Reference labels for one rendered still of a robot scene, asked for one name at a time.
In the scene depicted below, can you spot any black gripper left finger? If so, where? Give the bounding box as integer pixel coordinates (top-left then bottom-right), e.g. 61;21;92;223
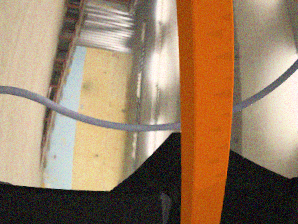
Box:
0;132;182;224

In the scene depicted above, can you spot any orange handle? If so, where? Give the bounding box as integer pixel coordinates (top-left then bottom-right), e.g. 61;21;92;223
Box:
176;0;234;224

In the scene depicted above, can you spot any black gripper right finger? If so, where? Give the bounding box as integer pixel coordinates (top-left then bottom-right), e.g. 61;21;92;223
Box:
220;149;298;224

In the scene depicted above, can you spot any grey wire frame on two posts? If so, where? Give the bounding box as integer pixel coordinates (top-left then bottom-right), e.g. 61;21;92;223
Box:
0;57;298;132

